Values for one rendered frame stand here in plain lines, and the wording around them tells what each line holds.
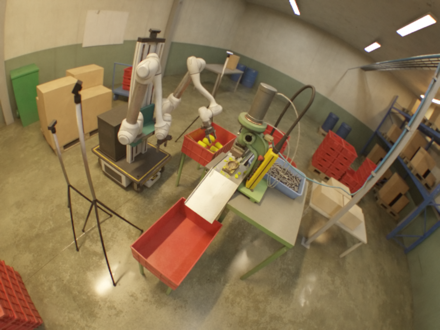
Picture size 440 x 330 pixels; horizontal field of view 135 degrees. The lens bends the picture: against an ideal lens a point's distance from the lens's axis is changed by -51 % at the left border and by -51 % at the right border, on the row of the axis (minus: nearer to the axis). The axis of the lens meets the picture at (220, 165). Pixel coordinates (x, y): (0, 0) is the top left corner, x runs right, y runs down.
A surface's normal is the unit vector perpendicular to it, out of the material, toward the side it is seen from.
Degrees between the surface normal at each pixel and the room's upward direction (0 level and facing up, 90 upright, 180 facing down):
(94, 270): 0
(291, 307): 0
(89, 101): 90
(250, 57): 90
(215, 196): 30
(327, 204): 90
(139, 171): 0
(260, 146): 90
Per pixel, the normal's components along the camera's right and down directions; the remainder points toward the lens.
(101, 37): 0.82, 0.53
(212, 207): 0.03, -0.41
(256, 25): -0.48, 0.43
